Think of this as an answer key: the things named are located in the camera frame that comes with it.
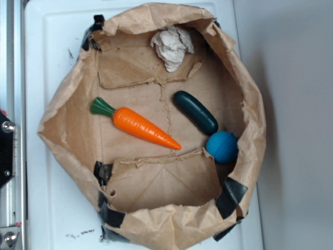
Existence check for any blue rubber ball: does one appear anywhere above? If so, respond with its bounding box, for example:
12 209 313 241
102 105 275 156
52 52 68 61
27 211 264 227
206 131 238 164

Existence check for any dark green toy cucumber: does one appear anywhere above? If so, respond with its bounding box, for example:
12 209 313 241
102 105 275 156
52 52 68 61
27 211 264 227
173 91 219 135

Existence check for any orange toy carrot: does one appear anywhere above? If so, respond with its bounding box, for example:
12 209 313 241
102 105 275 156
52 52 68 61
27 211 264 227
91 97 182 150

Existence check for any brown paper bag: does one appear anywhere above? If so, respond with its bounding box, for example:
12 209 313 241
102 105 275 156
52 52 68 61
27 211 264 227
38 3 266 249

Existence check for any crumpled white paper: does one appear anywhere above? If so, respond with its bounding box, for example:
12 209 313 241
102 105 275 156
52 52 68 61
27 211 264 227
150 26 194 72

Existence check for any white plastic tray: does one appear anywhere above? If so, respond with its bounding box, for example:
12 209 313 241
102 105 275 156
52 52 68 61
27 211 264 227
24 1 263 249

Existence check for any black metal bracket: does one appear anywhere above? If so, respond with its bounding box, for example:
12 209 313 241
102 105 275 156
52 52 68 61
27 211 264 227
0 109 16 189

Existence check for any aluminium frame rail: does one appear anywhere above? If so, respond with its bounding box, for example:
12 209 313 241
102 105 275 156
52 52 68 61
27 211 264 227
1 1 29 249

